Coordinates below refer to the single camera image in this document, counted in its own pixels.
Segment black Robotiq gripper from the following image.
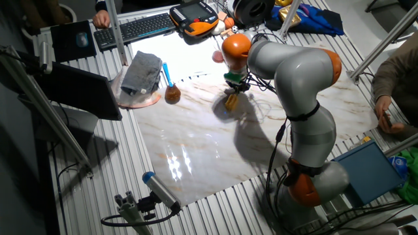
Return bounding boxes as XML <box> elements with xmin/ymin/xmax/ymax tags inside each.
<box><xmin>227</xmin><ymin>80</ymin><xmax>251</xmax><ymax>98</ymax></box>

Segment yellow brush with green handle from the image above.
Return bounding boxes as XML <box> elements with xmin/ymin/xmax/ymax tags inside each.
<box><xmin>224</xmin><ymin>93</ymin><xmax>240</xmax><ymax>112</ymax></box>

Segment black smartphone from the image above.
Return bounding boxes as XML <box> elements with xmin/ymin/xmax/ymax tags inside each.
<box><xmin>382</xmin><ymin>110</ymin><xmax>393</xmax><ymax>129</ymax></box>

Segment left forearm in brown sleeve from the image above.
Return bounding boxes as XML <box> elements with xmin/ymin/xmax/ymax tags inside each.
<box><xmin>400</xmin><ymin>123</ymin><xmax>418</xmax><ymax>142</ymax></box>

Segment right forearm in brown sleeve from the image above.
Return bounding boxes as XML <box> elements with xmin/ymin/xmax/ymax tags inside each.
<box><xmin>372</xmin><ymin>32</ymin><xmax>418</xmax><ymax>102</ymax></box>

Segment right hand with brown sleeve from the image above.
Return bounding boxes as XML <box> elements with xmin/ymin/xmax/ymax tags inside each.
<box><xmin>374</xmin><ymin>95</ymin><xmax>392</xmax><ymax>123</ymax></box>

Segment bare hand with dark sleeve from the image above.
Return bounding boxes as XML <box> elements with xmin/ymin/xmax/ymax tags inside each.
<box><xmin>92</xmin><ymin>9</ymin><xmax>111</xmax><ymax>29</ymax></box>

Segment left hand with brown sleeve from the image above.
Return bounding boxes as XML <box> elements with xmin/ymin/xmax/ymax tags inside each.
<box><xmin>380</xmin><ymin>123</ymin><xmax>406</xmax><ymax>134</ymax></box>

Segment green wrist adapter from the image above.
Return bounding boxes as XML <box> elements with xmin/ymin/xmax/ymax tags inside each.
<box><xmin>223</xmin><ymin>70</ymin><xmax>244</xmax><ymax>84</ymax></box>

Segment small pink ball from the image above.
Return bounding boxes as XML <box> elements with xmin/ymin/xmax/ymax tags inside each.
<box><xmin>211</xmin><ymin>48</ymin><xmax>225</xmax><ymax>64</ymax></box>

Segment white marble pattern board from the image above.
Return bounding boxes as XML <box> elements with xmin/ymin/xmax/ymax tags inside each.
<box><xmin>132</xmin><ymin>40</ymin><xmax>379</xmax><ymax>207</ymax></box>

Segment white printed paper sheets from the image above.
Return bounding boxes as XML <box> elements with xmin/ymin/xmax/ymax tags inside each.
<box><xmin>130</xmin><ymin>31</ymin><xmax>229</xmax><ymax>84</ymax></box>

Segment black filament spool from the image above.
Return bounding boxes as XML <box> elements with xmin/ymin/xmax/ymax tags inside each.
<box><xmin>232</xmin><ymin>0</ymin><xmax>276</xmax><ymax>27</ymax></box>

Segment orange black teach pendant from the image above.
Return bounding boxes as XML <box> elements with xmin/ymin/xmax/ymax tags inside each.
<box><xmin>169</xmin><ymin>0</ymin><xmax>219</xmax><ymax>37</ymax></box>

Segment aluminium profile beam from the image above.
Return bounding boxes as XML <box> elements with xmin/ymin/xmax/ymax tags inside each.
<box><xmin>114</xmin><ymin>191</ymin><xmax>154</xmax><ymax>235</ymax></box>
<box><xmin>279</xmin><ymin>0</ymin><xmax>303</xmax><ymax>37</ymax></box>
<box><xmin>383</xmin><ymin>133</ymin><xmax>418</xmax><ymax>158</ymax></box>
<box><xmin>104</xmin><ymin>0</ymin><xmax>129</xmax><ymax>67</ymax></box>
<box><xmin>0</xmin><ymin>45</ymin><xmax>94</xmax><ymax>179</ymax></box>
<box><xmin>346</xmin><ymin>1</ymin><xmax>418</xmax><ymax>86</ymax></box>

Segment grey folded towel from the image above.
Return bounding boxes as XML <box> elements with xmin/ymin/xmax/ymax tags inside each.
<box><xmin>120</xmin><ymin>50</ymin><xmax>163</xmax><ymax>97</ymax></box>

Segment blue crumpled cloth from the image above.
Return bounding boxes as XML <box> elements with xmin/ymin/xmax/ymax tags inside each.
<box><xmin>265</xmin><ymin>3</ymin><xmax>346</xmax><ymax>37</ymax></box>

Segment black computer keyboard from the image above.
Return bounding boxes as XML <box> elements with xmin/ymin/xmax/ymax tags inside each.
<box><xmin>93</xmin><ymin>12</ymin><xmax>177</xmax><ymax>52</ymax></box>

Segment blue flat box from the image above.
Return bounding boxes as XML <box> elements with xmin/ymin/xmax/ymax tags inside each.
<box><xmin>331</xmin><ymin>139</ymin><xmax>406</xmax><ymax>208</ymax></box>

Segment black flat monitor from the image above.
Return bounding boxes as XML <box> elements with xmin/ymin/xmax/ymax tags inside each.
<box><xmin>31</xmin><ymin>60</ymin><xmax>123</xmax><ymax>121</ymax></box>

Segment grey monitor base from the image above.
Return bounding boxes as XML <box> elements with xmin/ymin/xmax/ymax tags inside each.
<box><xmin>32</xmin><ymin>104</ymin><xmax>99</xmax><ymax>144</ymax></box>

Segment blue computer mouse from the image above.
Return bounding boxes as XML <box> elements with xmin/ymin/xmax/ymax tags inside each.
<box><xmin>75</xmin><ymin>31</ymin><xmax>89</xmax><ymax>48</ymax></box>

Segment black mouse pad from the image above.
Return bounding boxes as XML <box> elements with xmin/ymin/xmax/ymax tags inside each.
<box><xmin>50</xmin><ymin>20</ymin><xmax>98</xmax><ymax>63</ymax></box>

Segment blue white packet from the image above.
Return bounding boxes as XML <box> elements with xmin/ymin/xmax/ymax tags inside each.
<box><xmin>388</xmin><ymin>155</ymin><xmax>409</xmax><ymax>180</ymax></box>

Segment green bag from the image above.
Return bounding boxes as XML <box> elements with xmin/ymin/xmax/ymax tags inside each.
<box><xmin>388</xmin><ymin>148</ymin><xmax>418</xmax><ymax>206</ymax></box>

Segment black wrist cable loops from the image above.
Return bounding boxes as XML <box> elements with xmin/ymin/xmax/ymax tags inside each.
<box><xmin>243</xmin><ymin>32</ymin><xmax>278</xmax><ymax>95</ymax></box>

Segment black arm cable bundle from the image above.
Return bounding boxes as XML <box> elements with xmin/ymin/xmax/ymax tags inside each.
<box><xmin>265</xmin><ymin>117</ymin><xmax>290</xmax><ymax>235</ymax></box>

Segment brown round brush blue handle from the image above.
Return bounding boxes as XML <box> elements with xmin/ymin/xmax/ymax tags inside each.
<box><xmin>162</xmin><ymin>62</ymin><xmax>182</xmax><ymax>104</ymax></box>

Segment silver camera with blue cap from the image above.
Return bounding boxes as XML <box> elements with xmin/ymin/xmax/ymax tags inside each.
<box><xmin>142</xmin><ymin>171</ymin><xmax>182</xmax><ymax>213</ymax></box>

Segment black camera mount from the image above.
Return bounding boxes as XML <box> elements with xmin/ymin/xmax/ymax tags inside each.
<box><xmin>137</xmin><ymin>191</ymin><xmax>161</xmax><ymax>221</ymax></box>

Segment black camera cable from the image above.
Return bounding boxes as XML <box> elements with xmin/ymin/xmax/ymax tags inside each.
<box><xmin>100</xmin><ymin>208</ymin><xmax>180</xmax><ymax>228</ymax></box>

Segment black floor cables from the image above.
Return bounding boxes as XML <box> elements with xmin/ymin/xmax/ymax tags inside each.
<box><xmin>303</xmin><ymin>199</ymin><xmax>418</xmax><ymax>235</ymax></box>

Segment silver depth camera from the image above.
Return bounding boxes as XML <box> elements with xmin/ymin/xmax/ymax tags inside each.
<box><xmin>38</xmin><ymin>40</ymin><xmax>54</xmax><ymax>75</ymax></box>

